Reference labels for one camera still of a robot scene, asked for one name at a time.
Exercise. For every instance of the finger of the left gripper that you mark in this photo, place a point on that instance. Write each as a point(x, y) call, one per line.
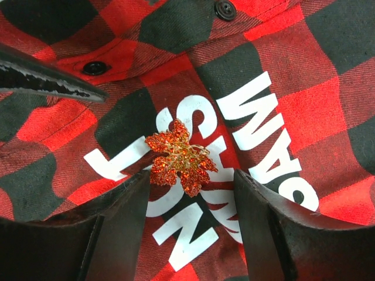
point(23, 73)

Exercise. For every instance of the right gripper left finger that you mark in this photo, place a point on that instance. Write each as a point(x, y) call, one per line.
point(98, 240)

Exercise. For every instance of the red black plaid shirt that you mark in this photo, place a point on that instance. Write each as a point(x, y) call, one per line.
point(283, 90)

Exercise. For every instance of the orange leaf brooch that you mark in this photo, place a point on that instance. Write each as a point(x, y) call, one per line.
point(179, 159)

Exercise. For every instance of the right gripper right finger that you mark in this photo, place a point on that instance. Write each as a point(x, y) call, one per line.
point(285, 241)

